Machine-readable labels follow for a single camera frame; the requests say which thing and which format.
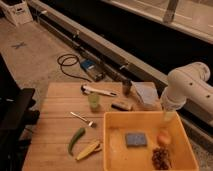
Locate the blue and grey power box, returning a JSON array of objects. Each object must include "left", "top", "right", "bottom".
[{"left": 80, "top": 59, "right": 105, "bottom": 82}]

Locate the green chili pepper toy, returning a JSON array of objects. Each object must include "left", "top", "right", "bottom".
[{"left": 68, "top": 127, "right": 86, "bottom": 155}]

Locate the white cardboard box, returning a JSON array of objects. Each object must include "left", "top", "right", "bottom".
[{"left": 0, "top": 0, "right": 33, "bottom": 27}]

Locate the yellow corn cob toy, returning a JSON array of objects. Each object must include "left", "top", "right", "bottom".
[{"left": 76, "top": 140, "right": 101, "bottom": 161}]

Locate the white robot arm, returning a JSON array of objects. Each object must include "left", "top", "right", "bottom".
[{"left": 161, "top": 62, "right": 213, "bottom": 127}]

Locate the green plastic cup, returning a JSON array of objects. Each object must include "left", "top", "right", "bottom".
[{"left": 88, "top": 93, "right": 99, "bottom": 110}]

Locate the blue sponge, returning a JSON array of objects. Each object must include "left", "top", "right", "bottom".
[{"left": 125, "top": 133, "right": 147, "bottom": 147}]

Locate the white folded cloth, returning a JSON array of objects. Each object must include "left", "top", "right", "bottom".
[{"left": 133, "top": 82, "right": 158, "bottom": 110}]

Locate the dark metal cup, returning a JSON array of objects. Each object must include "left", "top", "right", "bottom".
[{"left": 122, "top": 79, "right": 132, "bottom": 95}]

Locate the silver metal fork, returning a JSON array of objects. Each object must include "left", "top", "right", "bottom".
[{"left": 70, "top": 112, "right": 97, "bottom": 128}]

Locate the black equipment on left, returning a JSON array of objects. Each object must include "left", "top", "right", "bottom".
[{"left": 0, "top": 54, "right": 40, "bottom": 171}]

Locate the yellow plastic tray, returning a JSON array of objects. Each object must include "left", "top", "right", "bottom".
[{"left": 102, "top": 110, "right": 200, "bottom": 171}]

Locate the orange toy fruit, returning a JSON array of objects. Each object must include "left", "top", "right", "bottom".
[{"left": 157, "top": 130, "right": 171, "bottom": 146}]

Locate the dark grape bunch toy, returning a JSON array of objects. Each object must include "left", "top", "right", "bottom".
[{"left": 152, "top": 148, "right": 171, "bottom": 170}]

